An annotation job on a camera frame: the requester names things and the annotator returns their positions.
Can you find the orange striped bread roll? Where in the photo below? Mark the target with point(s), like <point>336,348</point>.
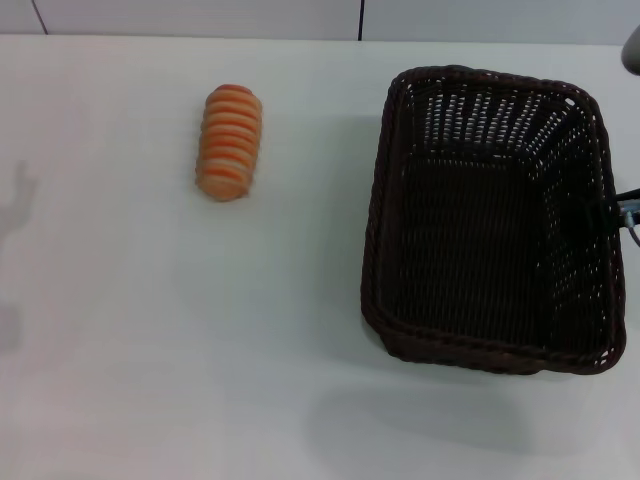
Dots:
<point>227,145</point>

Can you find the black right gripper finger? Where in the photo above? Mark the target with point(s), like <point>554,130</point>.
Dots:
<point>630,194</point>

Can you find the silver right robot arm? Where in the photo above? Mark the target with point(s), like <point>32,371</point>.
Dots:
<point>634,55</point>

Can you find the black vertical wall strip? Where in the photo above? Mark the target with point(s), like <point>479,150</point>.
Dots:
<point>360,20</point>

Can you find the dark brown wicker basket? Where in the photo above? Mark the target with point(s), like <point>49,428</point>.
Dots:
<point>500,250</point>

